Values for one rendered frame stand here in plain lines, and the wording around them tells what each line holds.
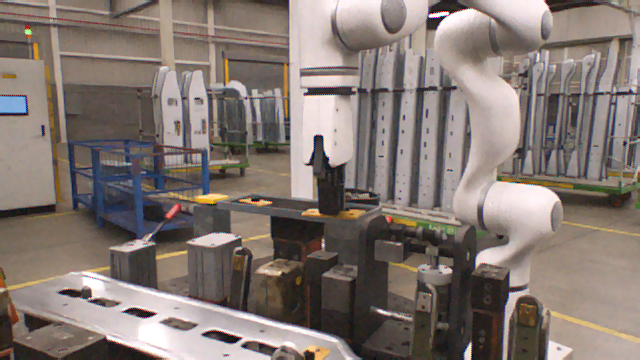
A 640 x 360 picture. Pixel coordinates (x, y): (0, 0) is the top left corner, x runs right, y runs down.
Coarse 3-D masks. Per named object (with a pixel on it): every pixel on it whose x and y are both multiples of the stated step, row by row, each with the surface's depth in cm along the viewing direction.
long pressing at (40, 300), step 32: (32, 288) 105; (64, 288) 105; (96, 288) 105; (128, 288) 105; (64, 320) 90; (96, 320) 89; (128, 320) 89; (160, 320) 89; (192, 320) 89; (224, 320) 89; (256, 320) 89; (160, 352) 78; (192, 352) 77; (224, 352) 77; (256, 352) 77; (352, 352) 77
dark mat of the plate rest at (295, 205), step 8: (264, 200) 120; (272, 200) 120; (280, 200) 120; (288, 200) 120; (296, 200) 120; (280, 208) 110; (288, 208) 110; (296, 208) 110; (304, 208) 110; (312, 208) 110; (352, 208) 110; (360, 208) 110; (368, 208) 110
